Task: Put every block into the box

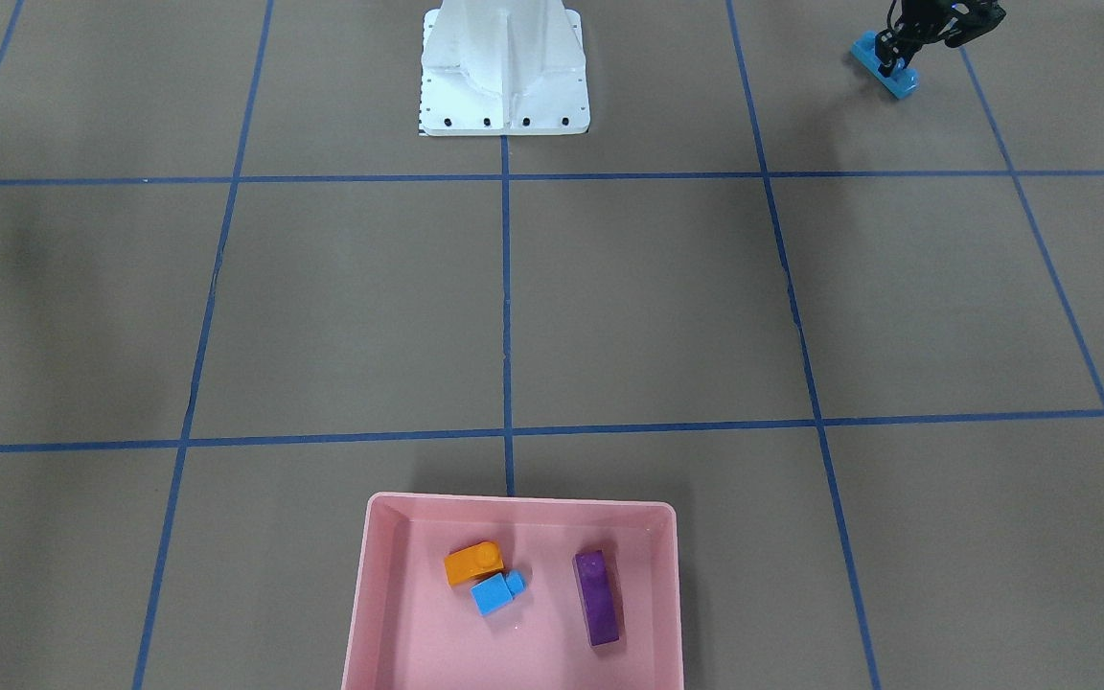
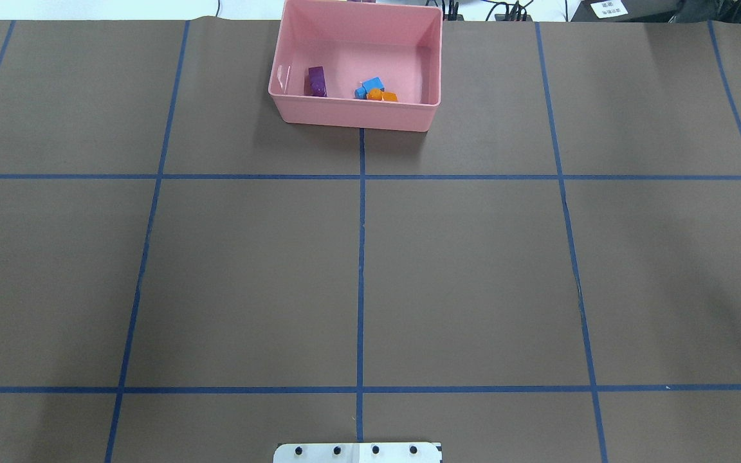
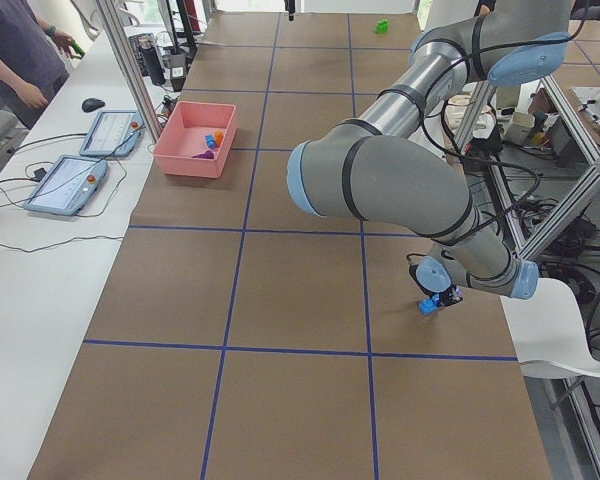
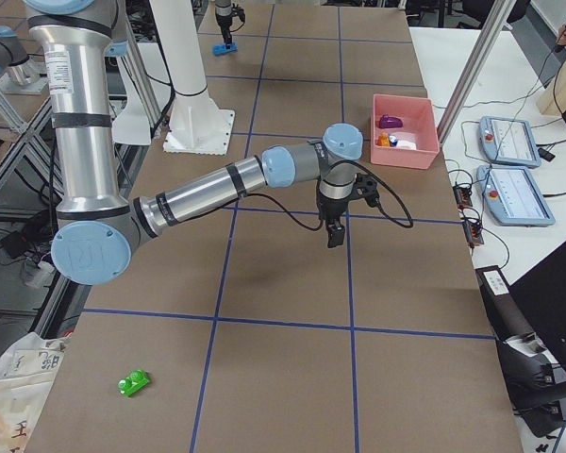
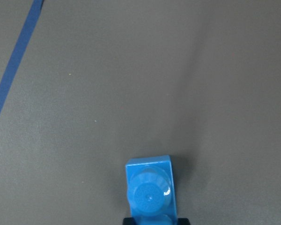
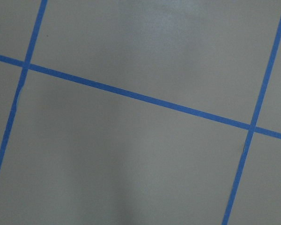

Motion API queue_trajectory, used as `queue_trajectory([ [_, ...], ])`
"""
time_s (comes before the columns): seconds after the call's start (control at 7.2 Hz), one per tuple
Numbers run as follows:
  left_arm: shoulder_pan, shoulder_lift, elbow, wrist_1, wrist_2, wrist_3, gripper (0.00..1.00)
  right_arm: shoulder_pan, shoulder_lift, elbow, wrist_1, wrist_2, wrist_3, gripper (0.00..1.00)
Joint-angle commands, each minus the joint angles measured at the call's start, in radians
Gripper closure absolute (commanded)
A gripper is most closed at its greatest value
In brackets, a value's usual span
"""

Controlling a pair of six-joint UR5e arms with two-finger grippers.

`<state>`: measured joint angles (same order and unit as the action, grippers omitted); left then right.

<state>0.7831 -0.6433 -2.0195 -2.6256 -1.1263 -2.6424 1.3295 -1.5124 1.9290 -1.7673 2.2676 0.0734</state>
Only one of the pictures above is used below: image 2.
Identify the orange block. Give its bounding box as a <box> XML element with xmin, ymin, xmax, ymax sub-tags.
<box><xmin>367</xmin><ymin>88</ymin><xmax>399</xmax><ymax>102</ymax></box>

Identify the small blue block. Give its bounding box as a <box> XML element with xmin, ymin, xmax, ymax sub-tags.
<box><xmin>354</xmin><ymin>77</ymin><xmax>385</xmax><ymax>100</ymax></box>

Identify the purple block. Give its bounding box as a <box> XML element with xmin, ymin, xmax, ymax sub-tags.
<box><xmin>306</xmin><ymin>66</ymin><xmax>327</xmax><ymax>98</ymax></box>

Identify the pink plastic box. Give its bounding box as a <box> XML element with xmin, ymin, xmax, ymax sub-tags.
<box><xmin>268</xmin><ymin>1</ymin><xmax>443</xmax><ymax>132</ymax></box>

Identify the usb hub with cables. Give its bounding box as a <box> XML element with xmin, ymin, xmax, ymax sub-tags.
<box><xmin>486</xmin><ymin>2</ymin><xmax>533</xmax><ymax>23</ymax></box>

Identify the white camera stand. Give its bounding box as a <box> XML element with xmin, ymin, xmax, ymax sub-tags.
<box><xmin>273</xmin><ymin>442</ymin><xmax>444</xmax><ymax>462</ymax></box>

